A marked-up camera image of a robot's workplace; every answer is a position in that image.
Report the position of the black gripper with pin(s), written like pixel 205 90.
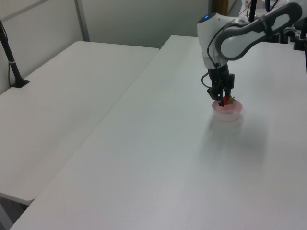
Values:
pixel 219 76

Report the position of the red strawberry with green leaves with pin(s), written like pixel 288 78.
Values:
pixel 229 100

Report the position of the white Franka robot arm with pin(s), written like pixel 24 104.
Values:
pixel 236 40

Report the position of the pale pink plastic bowl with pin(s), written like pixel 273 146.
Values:
pixel 227 113

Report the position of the black upright pole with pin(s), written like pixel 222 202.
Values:
pixel 252 9

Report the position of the white side table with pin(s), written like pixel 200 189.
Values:
pixel 60 107

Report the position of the grey partition frame post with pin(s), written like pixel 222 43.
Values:
pixel 82 19

